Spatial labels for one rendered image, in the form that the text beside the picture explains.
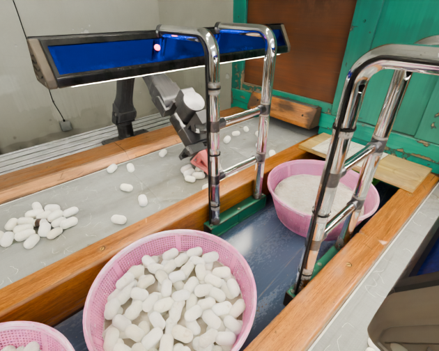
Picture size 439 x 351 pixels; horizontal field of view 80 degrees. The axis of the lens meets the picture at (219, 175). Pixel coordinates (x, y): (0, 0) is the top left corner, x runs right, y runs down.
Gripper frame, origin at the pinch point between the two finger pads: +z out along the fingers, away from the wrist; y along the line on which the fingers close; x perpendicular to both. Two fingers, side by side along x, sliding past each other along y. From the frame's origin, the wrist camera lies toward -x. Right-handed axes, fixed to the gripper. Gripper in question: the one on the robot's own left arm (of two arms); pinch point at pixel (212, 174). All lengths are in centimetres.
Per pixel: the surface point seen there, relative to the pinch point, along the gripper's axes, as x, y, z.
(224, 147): 10.1, 16.4, -8.4
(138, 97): 174, 84, -135
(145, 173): 12.0, -12.4, -10.5
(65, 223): 4.6, -36.2, -4.7
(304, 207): -13.7, 9.0, 19.5
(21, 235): 6.1, -43.9, -6.4
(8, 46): 131, -11, -171
